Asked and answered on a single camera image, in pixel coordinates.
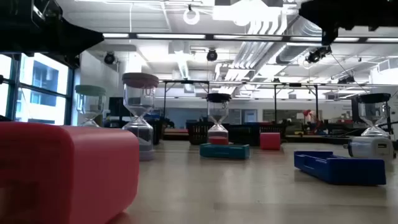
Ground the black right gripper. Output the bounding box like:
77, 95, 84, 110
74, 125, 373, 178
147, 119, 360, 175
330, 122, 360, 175
298, 0, 398, 46

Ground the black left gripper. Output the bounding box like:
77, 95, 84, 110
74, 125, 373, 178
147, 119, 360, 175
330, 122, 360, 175
0, 17, 105, 54

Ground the mint green hourglass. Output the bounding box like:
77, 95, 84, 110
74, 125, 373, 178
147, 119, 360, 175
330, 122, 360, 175
74, 84, 107, 128

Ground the purple hourglass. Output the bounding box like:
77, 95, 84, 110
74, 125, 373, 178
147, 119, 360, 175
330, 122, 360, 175
121, 72, 160, 162

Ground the black hourglass red sand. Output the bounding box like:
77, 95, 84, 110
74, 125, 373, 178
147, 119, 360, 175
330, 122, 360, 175
205, 92, 232, 146

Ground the pink red power adapter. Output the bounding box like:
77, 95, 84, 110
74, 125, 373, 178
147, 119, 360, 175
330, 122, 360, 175
259, 132, 282, 151

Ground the small blue box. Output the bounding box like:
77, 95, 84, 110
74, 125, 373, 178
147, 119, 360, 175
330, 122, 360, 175
293, 150, 387, 186

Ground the small teal box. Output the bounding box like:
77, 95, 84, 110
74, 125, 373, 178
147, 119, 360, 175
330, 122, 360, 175
199, 142, 251, 161

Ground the large glass window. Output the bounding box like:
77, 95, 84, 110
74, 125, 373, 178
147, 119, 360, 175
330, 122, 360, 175
0, 52, 75, 126

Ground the black computer monitor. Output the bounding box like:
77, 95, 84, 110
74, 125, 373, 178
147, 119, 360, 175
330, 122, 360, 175
108, 96, 125, 119
351, 95, 361, 124

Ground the red background equipment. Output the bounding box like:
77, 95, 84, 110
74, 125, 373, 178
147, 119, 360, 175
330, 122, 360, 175
303, 108, 321, 131

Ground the red power adapter white mark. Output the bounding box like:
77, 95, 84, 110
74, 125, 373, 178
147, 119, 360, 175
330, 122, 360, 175
0, 121, 140, 224

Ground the silver ventilation duct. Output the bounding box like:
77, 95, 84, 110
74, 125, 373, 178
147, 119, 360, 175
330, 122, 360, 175
275, 14, 326, 65

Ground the black metal gantry frame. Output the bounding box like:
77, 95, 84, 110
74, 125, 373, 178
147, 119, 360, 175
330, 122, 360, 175
161, 79, 211, 124
272, 82, 320, 125

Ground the white ring lamp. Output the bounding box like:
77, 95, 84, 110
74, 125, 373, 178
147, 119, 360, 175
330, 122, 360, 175
182, 6, 201, 26

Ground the black ceiling light rail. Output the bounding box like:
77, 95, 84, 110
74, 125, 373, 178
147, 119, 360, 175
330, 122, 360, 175
102, 32, 398, 44

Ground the black aluminium table frame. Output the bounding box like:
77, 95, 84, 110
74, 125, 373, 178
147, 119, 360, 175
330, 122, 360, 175
281, 133, 398, 147

